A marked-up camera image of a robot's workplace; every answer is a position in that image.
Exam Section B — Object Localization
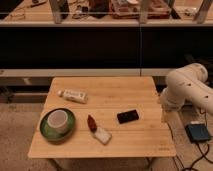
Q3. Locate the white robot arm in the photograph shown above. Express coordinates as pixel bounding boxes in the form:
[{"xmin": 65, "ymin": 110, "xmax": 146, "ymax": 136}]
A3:
[{"xmin": 160, "ymin": 63, "xmax": 213, "ymax": 116}]

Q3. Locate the white tube bottle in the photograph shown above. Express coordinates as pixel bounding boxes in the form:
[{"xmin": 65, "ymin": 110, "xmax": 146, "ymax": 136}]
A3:
[{"xmin": 57, "ymin": 89, "xmax": 87, "ymax": 104}]

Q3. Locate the wooden folding table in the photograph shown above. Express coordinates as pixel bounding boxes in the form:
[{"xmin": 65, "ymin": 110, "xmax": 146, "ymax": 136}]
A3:
[{"xmin": 28, "ymin": 77, "xmax": 176, "ymax": 159}]

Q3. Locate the black smartphone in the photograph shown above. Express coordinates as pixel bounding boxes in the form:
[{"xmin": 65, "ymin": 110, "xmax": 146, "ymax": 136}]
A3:
[{"xmin": 117, "ymin": 110, "xmax": 139, "ymax": 124}]

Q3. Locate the red sauce packet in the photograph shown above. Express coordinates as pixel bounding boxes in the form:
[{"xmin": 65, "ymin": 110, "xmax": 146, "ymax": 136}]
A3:
[{"xmin": 87, "ymin": 115, "xmax": 97, "ymax": 132}]

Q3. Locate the white cup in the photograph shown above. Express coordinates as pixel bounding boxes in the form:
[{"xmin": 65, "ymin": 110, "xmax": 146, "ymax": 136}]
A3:
[{"xmin": 47, "ymin": 110, "xmax": 68, "ymax": 134}]

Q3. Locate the green plate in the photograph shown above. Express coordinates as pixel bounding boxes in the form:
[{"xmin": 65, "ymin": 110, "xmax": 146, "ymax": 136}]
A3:
[{"xmin": 39, "ymin": 108, "xmax": 76, "ymax": 143}]

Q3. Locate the red tray on shelf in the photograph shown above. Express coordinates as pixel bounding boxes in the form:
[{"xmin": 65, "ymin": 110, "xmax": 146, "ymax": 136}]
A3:
[{"xmin": 109, "ymin": 0, "xmax": 171, "ymax": 19}]

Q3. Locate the long wooden workbench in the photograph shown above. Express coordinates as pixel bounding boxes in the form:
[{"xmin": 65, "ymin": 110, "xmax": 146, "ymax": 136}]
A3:
[{"xmin": 0, "ymin": 0, "xmax": 213, "ymax": 27}]

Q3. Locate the black floor cable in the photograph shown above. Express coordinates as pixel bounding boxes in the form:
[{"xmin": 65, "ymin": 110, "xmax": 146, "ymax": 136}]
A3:
[{"xmin": 166, "ymin": 106, "xmax": 213, "ymax": 171}]

